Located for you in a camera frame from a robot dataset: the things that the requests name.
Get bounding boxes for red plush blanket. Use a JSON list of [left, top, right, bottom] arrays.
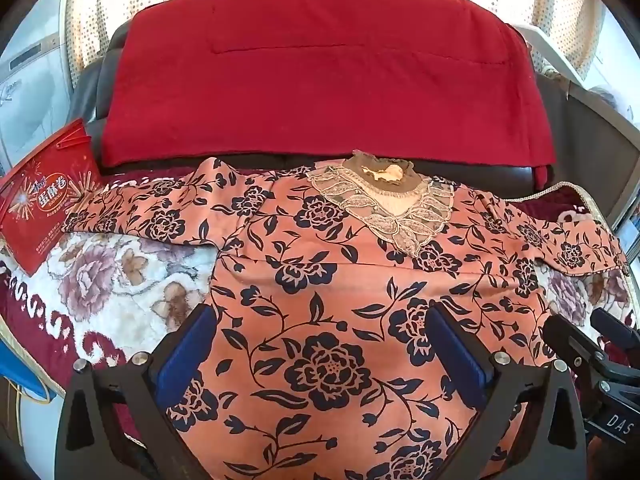
[[100, 0, 558, 188]]

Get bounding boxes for orange floral blouse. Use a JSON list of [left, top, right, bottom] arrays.
[[62, 150, 631, 480]]

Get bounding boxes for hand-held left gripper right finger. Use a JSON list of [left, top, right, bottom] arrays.
[[425, 302, 588, 480]]

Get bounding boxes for white plastic frame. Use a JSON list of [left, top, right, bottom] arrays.
[[520, 22, 587, 83]]

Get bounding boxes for blue plastic object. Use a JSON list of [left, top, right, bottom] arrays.
[[0, 335, 56, 406]]

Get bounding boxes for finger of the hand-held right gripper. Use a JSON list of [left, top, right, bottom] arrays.
[[590, 307, 640, 358], [542, 314, 613, 398]]

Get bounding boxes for floral printed blanket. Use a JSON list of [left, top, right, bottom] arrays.
[[0, 170, 640, 461]]

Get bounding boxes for white appliance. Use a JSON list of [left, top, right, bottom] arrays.
[[0, 0, 81, 171]]

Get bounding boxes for red gift box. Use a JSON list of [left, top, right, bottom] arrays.
[[0, 119, 93, 277]]

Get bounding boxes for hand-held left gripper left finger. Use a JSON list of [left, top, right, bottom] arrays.
[[59, 304, 218, 480]]

